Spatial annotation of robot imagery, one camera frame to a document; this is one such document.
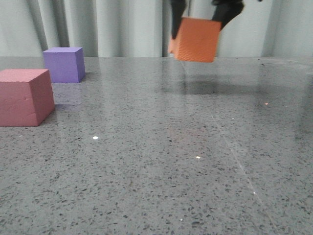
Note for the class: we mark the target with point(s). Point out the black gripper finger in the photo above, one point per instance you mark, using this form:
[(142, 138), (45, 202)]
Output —
[(226, 10), (178, 7)]

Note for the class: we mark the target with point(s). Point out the orange foam cube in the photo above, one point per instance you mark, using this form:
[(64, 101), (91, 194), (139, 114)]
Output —
[(196, 40)]

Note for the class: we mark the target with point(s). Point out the pale green curtain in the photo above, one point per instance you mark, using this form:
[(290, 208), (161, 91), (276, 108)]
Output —
[(141, 28)]

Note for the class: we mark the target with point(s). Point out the purple foam cube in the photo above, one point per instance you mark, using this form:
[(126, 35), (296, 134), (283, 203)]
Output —
[(65, 64)]

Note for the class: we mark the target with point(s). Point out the red foam cube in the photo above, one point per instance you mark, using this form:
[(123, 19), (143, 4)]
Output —
[(26, 97)]

